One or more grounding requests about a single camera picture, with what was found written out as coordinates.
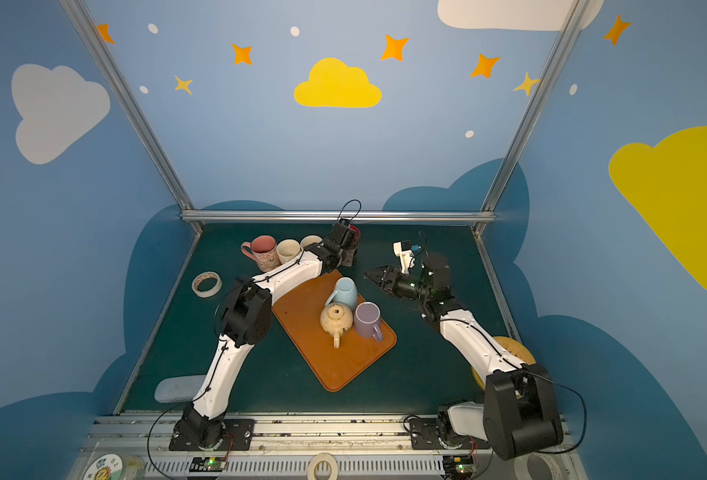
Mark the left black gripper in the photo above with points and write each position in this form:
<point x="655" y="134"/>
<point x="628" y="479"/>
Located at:
<point x="347" y="248"/>

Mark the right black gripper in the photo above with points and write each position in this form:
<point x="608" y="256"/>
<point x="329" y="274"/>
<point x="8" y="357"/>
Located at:
<point x="390" y="281"/>

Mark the light green mug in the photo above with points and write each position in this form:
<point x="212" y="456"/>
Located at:
<point x="310" y="240"/>

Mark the light blue mug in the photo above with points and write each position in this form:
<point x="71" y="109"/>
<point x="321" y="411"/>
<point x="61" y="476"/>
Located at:
<point x="345" y="292"/>

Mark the cream white mug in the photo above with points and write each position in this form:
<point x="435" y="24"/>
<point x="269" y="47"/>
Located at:
<point x="288" y="250"/>

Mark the pink ghost mug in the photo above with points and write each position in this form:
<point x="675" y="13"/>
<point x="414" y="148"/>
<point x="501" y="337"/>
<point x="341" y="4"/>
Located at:
<point x="262" y="250"/>

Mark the black skull mug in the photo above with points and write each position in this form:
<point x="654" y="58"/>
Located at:
<point x="356" y="231"/>

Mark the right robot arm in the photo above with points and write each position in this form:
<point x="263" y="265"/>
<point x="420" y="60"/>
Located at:
<point x="520" y="414"/>

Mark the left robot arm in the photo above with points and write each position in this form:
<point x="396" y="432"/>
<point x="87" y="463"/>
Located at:
<point x="246" y="316"/>

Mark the lavender mug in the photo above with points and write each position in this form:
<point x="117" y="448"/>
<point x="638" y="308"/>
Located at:
<point x="367" y="321"/>

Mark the beige ceramic teapot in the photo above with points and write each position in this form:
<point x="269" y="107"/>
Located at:
<point x="336" y="319"/>

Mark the masking tape roll on table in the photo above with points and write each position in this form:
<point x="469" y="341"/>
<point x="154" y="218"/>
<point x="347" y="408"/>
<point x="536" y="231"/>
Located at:
<point x="207" y="284"/>

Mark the yellow plastic basket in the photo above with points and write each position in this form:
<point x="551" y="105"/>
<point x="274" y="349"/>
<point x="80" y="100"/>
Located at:
<point x="515" y="349"/>

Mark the white tape roll front centre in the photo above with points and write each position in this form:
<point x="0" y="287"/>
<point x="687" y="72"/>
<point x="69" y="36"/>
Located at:
<point x="323" y="463"/>

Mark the grey sponge pad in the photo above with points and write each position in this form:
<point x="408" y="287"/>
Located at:
<point x="179" y="389"/>

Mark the clear tape roll front right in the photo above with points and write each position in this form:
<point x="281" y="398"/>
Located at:
<point x="537" y="466"/>

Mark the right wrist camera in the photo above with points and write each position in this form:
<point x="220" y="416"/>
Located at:
<point x="406" y="252"/>

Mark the aluminium frame back bar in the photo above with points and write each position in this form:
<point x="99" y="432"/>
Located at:
<point x="385" y="217"/>

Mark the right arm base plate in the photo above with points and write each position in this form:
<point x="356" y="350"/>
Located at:
<point x="428" y="433"/>

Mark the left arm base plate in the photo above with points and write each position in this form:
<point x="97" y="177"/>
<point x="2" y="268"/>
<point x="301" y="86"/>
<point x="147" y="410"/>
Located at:
<point x="229" y="434"/>

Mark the aluminium front rail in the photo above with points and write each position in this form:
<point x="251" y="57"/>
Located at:
<point x="367" y="446"/>

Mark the aluminium frame left post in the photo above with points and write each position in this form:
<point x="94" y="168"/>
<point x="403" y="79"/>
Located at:
<point x="83" y="22"/>

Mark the aluminium frame post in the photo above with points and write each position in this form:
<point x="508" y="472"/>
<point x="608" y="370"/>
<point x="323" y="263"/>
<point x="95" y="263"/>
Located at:
<point x="83" y="22"/>
<point x="537" y="101"/>

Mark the aluminium frame right post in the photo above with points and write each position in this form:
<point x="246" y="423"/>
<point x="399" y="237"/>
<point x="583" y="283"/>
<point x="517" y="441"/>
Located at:
<point x="537" y="101"/>

